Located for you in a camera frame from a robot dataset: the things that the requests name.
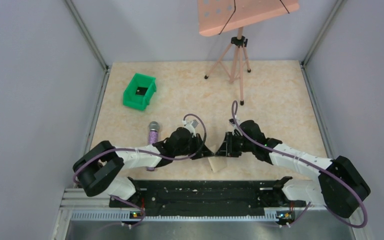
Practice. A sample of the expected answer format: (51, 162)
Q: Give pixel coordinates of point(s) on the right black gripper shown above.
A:
(230, 144)

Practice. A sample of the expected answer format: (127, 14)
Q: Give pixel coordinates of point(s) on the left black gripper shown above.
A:
(198, 145)

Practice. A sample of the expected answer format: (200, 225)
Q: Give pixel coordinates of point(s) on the beige card holder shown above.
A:
(217, 163)

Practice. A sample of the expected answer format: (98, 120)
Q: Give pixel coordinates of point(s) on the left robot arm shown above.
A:
(97, 171)

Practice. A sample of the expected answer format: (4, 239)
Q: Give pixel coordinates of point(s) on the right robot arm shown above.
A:
(333, 183)

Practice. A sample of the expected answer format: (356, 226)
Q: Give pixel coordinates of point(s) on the purple glitter microphone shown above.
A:
(153, 134)

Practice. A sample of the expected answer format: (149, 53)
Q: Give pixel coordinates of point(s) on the green plastic bin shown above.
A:
(131, 100)

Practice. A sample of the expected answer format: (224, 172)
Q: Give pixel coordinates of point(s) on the black object in bin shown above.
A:
(141, 91)

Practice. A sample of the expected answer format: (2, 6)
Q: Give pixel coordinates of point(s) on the pink music stand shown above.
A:
(219, 16)

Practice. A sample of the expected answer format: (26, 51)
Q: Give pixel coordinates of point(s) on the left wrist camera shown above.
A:
(191, 126)

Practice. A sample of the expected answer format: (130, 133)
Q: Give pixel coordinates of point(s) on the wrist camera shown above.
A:
(191, 126)
(235, 130)

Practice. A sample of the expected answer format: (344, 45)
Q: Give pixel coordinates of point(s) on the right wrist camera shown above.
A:
(235, 130)

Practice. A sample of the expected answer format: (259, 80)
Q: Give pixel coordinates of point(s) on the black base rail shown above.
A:
(211, 198)

